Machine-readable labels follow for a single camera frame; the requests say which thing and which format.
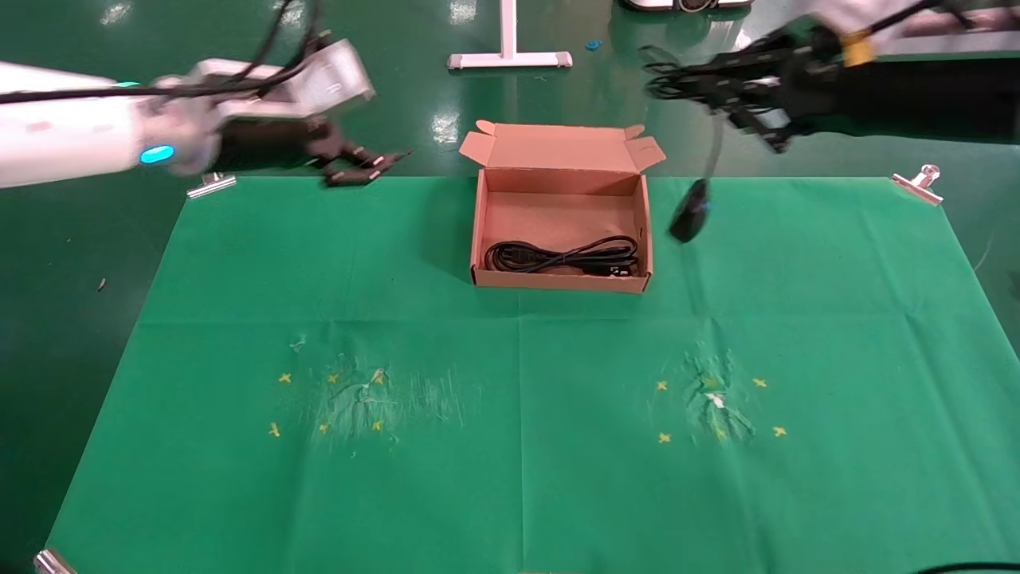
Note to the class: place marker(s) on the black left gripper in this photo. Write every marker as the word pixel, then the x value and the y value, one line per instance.
pixel 263 143

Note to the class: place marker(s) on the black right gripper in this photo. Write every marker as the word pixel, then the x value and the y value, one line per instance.
pixel 916 96

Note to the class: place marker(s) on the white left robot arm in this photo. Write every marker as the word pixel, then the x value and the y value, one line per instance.
pixel 64 131

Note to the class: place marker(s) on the open brown cardboard box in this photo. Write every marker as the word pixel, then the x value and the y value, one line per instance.
pixel 558 159

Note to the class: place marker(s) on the black and white machine base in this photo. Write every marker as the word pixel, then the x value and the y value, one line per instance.
pixel 685 5

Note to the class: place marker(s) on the silver metal binder clip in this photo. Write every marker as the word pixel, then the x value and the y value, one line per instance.
pixel 52 563
pixel 916 187
pixel 211 185

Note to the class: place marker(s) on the white T-shaped stand base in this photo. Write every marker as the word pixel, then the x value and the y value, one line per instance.
pixel 508 57

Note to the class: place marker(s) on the green table cloth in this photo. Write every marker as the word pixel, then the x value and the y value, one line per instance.
pixel 518 383

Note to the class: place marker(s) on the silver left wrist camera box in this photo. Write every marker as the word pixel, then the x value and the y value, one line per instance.
pixel 327 80

